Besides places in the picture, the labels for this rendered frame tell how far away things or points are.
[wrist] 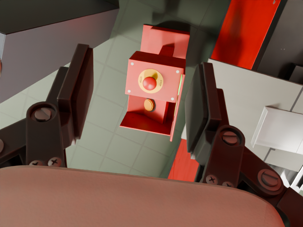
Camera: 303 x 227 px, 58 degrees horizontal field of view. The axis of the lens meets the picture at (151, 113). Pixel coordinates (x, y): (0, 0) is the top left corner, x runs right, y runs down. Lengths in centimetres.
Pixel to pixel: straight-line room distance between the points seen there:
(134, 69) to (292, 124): 42
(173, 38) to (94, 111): 69
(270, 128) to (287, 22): 23
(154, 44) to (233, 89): 92
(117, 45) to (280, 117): 116
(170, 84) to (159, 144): 102
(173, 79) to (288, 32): 31
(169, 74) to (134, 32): 82
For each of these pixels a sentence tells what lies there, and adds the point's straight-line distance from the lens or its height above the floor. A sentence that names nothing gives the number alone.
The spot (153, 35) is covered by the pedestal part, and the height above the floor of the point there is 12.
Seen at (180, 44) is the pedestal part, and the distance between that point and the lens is 142.
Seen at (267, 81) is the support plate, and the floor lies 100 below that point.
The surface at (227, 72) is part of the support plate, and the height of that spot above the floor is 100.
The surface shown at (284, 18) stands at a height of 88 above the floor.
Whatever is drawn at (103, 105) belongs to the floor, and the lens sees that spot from 172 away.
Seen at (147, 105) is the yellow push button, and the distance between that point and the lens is 87.
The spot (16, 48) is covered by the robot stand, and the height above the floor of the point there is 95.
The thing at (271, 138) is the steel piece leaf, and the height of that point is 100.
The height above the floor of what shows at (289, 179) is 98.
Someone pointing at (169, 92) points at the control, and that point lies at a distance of 79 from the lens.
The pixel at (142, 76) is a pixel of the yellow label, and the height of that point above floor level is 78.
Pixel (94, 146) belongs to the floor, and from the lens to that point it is 188.
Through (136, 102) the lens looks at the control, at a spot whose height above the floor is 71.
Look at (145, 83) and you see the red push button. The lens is 76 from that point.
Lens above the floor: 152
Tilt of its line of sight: 65 degrees down
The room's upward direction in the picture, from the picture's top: 163 degrees counter-clockwise
